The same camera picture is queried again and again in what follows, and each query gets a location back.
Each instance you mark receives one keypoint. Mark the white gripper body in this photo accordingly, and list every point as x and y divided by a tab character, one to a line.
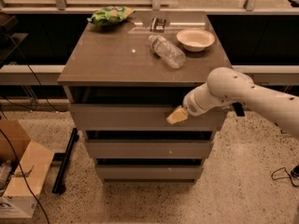
191	105

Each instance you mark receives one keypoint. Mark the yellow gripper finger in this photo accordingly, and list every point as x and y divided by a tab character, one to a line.
178	115

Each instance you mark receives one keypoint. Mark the grey top drawer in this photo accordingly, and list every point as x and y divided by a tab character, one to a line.
89	117

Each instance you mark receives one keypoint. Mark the grey drawer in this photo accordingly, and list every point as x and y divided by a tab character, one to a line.
108	172
149	150
89	117

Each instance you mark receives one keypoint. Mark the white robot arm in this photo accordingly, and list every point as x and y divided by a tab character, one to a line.
225	86

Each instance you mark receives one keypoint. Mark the grey drawer cabinet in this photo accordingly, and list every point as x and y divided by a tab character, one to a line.
114	65

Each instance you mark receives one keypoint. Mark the grey middle drawer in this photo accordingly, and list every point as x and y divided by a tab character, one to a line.
149	150

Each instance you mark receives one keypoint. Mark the grey bottom drawer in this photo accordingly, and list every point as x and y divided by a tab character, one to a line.
108	172

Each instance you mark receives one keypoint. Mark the clear plastic water bottle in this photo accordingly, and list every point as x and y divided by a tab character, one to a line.
166	50

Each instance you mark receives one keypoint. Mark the white paper bowl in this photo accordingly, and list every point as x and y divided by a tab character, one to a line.
195	40

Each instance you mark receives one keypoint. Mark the small metal clip object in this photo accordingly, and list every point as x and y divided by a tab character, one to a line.
157	25

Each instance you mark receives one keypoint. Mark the green chip bag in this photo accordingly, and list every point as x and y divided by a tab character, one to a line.
110	15

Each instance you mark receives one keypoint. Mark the black metal stand bar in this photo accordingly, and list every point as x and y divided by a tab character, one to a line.
63	159

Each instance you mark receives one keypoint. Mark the cardboard box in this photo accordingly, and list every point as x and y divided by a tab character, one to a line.
30	163

